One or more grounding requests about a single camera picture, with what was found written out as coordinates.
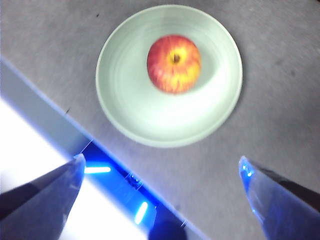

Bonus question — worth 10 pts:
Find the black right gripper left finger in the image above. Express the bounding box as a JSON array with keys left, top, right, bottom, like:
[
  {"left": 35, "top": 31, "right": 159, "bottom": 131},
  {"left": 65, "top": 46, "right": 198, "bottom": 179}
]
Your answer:
[{"left": 0, "top": 153, "right": 86, "bottom": 240}]

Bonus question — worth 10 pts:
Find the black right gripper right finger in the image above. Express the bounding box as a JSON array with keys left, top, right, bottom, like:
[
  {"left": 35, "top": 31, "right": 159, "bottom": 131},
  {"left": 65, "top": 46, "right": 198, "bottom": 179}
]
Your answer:
[{"left": 238, "top": 156, "right": 320, "bottom": 240}]

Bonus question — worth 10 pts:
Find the green plate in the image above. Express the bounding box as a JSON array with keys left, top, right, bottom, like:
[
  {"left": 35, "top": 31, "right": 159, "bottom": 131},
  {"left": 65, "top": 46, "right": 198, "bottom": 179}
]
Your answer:
[{"left": 95, "top": 4, "right": 243, "bottom": 148}]

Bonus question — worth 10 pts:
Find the red yellow apple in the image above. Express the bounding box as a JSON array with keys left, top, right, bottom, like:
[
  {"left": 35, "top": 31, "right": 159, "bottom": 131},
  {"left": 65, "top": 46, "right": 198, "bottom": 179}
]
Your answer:
[{"left": 146, "top": 34, "right": 202, "bottom": 95}]

